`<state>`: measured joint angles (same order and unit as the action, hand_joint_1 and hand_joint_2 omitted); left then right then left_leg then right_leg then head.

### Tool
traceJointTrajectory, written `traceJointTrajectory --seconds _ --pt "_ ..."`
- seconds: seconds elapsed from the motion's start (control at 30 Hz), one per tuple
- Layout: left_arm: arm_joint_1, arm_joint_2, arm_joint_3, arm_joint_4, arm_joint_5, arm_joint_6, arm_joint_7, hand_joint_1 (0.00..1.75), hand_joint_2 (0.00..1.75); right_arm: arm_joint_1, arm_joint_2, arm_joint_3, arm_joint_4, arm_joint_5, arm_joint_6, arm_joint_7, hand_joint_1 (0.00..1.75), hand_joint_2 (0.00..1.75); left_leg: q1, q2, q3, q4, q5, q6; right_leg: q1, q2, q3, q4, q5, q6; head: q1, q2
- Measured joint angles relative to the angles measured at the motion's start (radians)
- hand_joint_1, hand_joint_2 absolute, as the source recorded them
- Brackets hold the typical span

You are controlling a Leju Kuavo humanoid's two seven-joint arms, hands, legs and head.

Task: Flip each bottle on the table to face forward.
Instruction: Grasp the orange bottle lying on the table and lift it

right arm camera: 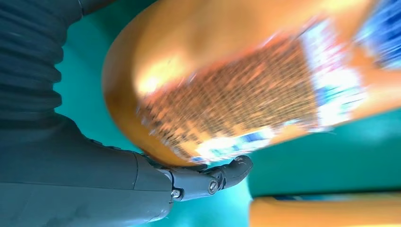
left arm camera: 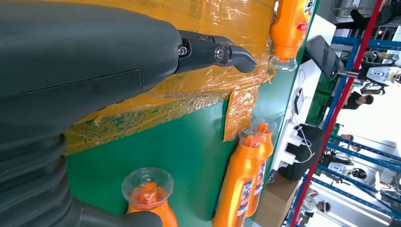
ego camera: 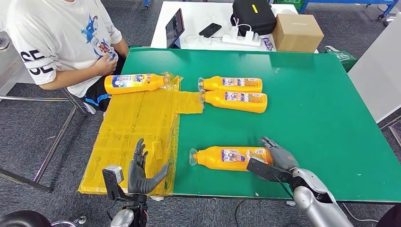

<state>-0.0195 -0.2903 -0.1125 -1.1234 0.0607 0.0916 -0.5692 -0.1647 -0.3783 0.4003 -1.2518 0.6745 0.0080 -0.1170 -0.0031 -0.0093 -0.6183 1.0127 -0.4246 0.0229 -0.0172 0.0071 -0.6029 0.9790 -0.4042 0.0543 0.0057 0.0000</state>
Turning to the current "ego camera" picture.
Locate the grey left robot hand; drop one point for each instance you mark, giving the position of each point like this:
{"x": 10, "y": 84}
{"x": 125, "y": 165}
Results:
{"x": 137, "y": 180}

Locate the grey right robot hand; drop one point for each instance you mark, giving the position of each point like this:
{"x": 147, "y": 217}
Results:
{"x": 283, "y": 158}

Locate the person's right hand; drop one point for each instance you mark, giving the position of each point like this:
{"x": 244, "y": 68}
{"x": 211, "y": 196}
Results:
{"x": 106, "y": 65}

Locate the orange detergent bottle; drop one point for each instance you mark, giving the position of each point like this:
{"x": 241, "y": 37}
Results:
{"x": 206, "y": 158}
{"x": 213, "y": 84}
{"x": 156, "y": 83}
{"x": 219, "y": 101}

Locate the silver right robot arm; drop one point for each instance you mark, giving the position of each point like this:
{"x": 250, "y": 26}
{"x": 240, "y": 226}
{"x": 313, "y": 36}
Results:
{"x": 313, "y": 203}

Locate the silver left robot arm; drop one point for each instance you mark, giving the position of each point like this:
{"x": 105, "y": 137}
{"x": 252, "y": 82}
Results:
{"x": 123, "y": 217}

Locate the yellow taped cardboard mat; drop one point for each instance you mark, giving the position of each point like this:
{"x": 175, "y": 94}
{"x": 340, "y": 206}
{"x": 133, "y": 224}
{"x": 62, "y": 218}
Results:
{"x": 125, "y": 125}

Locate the person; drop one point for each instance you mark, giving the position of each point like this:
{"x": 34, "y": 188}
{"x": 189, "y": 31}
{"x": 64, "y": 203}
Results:
{"x": 56, "y": 37}

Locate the black tablet on stand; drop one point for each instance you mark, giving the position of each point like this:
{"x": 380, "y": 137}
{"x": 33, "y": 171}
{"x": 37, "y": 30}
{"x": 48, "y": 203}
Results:
{"x": 174, "y": 28}

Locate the steel bench with legs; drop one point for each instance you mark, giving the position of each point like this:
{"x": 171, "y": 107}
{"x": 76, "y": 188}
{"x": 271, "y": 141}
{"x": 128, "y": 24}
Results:
{"x": 53, "y": 147}

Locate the round metal dish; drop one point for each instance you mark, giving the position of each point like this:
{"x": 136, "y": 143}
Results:
{"x": 3, "y": 42}

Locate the black smartphone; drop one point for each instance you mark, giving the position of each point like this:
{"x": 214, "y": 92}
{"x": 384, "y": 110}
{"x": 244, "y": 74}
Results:
{"x": 210, "y": 29}

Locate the purple snack packet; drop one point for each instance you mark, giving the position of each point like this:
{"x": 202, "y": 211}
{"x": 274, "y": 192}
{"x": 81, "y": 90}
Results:
{"x": 268, "y": 44}

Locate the green shopping bag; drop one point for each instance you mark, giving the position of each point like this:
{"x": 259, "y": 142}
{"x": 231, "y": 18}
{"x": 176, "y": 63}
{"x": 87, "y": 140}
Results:
{"x": 343, "y": 58}

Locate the black round stool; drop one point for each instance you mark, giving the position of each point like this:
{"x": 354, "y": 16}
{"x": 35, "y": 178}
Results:
{"x": 22, "y": 221}

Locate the white power strip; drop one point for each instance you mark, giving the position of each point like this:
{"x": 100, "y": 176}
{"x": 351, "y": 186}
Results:
{"x": 241, "y": 41}

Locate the dark round stool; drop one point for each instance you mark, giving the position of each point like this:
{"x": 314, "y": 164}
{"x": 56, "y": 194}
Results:
{"x": 391, "y": 219}

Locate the brown cardboard box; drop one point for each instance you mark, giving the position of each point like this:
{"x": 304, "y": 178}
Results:
{"x": 297, "y": 34}

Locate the white plug charger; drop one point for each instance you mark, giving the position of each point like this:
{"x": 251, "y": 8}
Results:
{"x": 235, "y": 32}
{"x": 249, "y": 35}

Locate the white panel table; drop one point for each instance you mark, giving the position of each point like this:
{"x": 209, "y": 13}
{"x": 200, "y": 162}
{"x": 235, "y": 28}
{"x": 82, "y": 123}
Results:
{"x": 379, "y": 72}

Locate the black zip case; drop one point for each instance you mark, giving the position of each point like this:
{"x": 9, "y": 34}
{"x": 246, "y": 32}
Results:
{"x": 253, "y": 18}

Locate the green plastic crate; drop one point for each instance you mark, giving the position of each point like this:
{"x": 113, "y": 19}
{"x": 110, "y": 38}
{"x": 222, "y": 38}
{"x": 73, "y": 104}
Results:
{"x": 291, "y": 1}

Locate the blue metal rack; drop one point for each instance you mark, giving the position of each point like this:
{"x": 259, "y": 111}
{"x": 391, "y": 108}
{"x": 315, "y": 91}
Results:
{"x": 344, "y": 1}

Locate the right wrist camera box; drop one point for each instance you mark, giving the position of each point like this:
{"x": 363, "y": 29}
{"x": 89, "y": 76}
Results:
{"x": 260, "y": 167}

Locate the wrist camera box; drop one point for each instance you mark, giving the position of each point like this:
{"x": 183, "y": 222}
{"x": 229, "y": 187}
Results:
{"x": 112, "y": 175}
{"x": 260, "y": 167}

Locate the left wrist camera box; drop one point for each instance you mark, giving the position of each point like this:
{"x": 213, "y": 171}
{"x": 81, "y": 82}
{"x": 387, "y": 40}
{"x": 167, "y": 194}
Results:
{"x": 112, "y": 175}

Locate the grey metal floor frame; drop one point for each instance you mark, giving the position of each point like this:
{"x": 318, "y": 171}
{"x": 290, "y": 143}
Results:
{"x": 394, "y": 135}

